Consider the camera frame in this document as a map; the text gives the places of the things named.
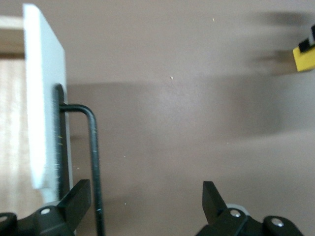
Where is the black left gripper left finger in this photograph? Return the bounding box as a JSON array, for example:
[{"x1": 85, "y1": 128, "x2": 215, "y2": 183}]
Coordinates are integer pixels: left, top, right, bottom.
[{"x1": 0, "y1": 179, "x2": 92, "y2": 236}]

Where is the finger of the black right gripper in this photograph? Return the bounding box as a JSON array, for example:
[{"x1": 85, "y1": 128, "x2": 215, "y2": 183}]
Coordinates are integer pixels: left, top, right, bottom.
[{"x1": 298, "y1": 38, "x2": 315, "y2": 53}]

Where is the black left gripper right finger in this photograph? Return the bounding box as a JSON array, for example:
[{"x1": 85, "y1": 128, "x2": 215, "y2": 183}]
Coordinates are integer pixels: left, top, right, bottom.
[{"x1": 196, "y1": 181, "x2": 302, "y2": 236}]

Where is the yellow cube block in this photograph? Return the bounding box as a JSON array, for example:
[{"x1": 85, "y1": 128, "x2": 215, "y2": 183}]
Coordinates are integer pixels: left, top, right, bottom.
[{"x1": 292, "y1": 43, "x2": 315, "y2": 73}]

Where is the black metal drawer handle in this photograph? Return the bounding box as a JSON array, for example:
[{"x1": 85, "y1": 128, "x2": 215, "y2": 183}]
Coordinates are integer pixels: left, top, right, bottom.
[{"x1": 52, "y1": 83, "x2": 106, "y2": 236}]

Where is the wooden drawer with white front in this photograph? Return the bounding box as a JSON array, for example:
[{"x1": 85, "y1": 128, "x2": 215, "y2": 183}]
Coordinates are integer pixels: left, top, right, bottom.
[{"x1": 0, "y1": 3, "x2": 74, "y2": 214}]

